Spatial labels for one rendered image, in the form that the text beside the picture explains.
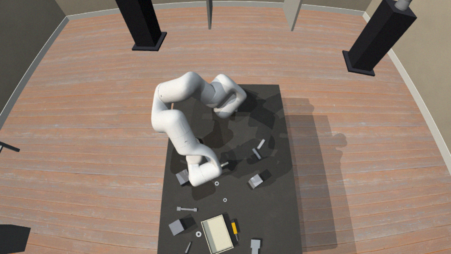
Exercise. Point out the cream open-top tray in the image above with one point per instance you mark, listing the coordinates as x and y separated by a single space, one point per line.
217 236

